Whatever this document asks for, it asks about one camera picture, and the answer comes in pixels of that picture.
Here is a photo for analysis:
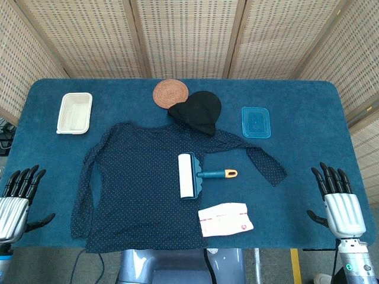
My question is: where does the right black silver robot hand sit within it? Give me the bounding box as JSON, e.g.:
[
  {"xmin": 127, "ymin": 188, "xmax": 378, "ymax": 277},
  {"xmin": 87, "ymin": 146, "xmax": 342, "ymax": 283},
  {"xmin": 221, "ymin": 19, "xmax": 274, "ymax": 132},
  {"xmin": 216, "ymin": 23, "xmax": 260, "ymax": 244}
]
[{"xmin": 306, "ymin": 162, "xmax": 367, "ymax": 240}]

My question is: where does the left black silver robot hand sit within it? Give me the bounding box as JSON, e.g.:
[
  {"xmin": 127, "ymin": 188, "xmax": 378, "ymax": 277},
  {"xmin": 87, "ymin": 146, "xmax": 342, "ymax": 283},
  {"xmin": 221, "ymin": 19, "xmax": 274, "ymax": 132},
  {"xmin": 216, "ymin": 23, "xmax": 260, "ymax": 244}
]
[{"xmin": 0, "ymin": 164, "xmax": 56, "ymax": 245}]

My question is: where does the teal lint roller orange handle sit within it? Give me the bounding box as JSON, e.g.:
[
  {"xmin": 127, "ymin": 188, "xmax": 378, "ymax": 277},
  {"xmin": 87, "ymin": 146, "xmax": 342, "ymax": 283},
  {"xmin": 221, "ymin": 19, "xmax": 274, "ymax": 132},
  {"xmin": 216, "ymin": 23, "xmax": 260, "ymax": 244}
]
[{"xmin": 178, "ymin": 151, "xmax": 239, "ymax": 201}]

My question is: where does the white paper bag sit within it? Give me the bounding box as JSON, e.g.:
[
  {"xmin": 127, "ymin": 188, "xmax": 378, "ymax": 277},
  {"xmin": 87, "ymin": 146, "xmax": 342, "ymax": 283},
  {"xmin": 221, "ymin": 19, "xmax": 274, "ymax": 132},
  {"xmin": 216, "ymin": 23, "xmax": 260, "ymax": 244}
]
[{"xmin": 197, "ymin": 202, "xmax": 255, "ymax": 238}]

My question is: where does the bamboo folding screen panel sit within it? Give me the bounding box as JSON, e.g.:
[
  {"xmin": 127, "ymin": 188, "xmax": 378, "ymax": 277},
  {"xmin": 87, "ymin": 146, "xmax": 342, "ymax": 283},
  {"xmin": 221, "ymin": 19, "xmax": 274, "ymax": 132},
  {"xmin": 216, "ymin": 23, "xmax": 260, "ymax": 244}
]
[
  {"xmin": 224, "ymin": 0, "xmax": 356, "ymax": 80},
  {"xmin": 349, "ymin": 112, "xmax": 379, "ymax": 205},
  {"xmin": 296, "ymin": 0, "xmax": 379, "ymax": 128},
  {"xmin": 0, "ymin": 0, "xmax": 70, "ymax": 125},
  {"xmin": 130, "ymin": 0, "xmax": 246, "ymax": 79},
  {"xmin": 11, "ymin": 0, "xmax": 152, "ymax": 79}
]

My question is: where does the teal blue tablecloth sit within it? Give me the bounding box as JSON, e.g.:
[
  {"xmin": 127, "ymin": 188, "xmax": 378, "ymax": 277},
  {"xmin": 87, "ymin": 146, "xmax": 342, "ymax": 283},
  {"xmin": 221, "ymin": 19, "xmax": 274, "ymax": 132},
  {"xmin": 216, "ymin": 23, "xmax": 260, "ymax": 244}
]
[{"xmin": 0, "ymin": 78, "xmax": 372, "ymax": 251}]

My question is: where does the metal pole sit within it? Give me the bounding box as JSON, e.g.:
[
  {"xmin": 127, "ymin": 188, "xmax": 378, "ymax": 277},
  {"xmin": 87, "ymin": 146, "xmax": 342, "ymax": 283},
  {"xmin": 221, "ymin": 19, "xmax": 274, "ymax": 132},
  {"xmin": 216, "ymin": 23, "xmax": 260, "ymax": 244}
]
[{"xmin": 253, "ymin": 248, "xmax": 263, "ymax": 284}]

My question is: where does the beige rectangular food tray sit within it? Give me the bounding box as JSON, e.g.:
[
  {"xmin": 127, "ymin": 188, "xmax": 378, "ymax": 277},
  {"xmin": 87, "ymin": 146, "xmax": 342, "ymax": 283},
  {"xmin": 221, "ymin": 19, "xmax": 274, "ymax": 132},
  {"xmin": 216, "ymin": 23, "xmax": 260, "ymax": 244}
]
[{"xmin": 56, "ymin": 92, "xmax": 94, "ymax": 135}]

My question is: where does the navy polka dot shirt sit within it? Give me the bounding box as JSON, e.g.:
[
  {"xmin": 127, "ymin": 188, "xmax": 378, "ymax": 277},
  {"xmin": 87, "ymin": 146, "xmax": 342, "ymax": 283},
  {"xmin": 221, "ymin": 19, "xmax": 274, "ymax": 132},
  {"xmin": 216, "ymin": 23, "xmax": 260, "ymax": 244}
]
[{"xmin": 70, "ymin": 120, "xmax": 288, "ymax": 254}]

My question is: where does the blue plastic container lid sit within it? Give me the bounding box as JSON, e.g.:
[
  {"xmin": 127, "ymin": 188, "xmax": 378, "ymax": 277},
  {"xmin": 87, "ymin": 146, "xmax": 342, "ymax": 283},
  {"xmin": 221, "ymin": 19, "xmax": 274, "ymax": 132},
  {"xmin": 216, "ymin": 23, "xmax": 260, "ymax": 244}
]
[{"xmin": 241, "ymin": 106, "xmax": 272, "ymax": 139}]

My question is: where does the grey blue robot torso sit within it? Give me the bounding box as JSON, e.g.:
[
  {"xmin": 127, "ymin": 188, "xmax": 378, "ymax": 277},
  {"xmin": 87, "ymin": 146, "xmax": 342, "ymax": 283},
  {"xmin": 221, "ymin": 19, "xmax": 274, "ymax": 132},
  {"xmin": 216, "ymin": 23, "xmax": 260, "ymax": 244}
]
[{"xmin": 117, "ymin": 247, "xmax": 246, "ymax": 284}]

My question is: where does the black knit hat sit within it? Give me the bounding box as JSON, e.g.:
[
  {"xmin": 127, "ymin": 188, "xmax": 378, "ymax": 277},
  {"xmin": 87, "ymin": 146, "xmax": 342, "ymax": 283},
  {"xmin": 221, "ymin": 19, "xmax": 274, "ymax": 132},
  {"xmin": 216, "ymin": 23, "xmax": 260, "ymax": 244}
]
[{"xmin": 167, "ymin": 90, "xmax": 223, "ymax": 137}]

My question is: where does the round woven brown coaster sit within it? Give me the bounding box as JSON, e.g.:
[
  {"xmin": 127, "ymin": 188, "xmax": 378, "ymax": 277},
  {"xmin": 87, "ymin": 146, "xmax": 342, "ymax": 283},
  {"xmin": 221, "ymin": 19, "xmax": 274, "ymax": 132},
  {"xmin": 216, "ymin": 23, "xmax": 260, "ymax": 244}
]
[{"xmin": 152, "ymin": 79, "xmax": 190, "ymax": 109}]

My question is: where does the black cable along right arm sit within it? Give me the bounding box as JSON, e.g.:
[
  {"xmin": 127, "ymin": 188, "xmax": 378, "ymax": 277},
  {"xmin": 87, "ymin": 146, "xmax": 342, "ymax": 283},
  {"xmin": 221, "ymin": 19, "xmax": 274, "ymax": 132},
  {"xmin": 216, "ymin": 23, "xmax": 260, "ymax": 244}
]
[{"xmin": 330, "ymin": 238, "xmax": 342, "ymax": 284}]

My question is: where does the dark cable on floor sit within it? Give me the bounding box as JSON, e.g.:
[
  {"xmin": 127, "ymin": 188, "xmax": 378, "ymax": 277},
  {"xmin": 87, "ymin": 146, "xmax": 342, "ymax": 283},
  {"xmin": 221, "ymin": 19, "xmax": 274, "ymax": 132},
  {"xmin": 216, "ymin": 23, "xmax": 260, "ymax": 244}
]
[{"xmin": 69, "ymin": 248, "xmax": 105, "ymax": 284}]

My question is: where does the black cable on torso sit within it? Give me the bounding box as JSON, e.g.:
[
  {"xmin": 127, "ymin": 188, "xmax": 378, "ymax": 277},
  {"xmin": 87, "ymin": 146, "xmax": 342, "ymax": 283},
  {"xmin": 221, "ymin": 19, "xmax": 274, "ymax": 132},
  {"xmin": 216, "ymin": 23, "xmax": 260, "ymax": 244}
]
[{"xmin": 203, "ymin": 248, "xmax": 216, "ymax": 284}]

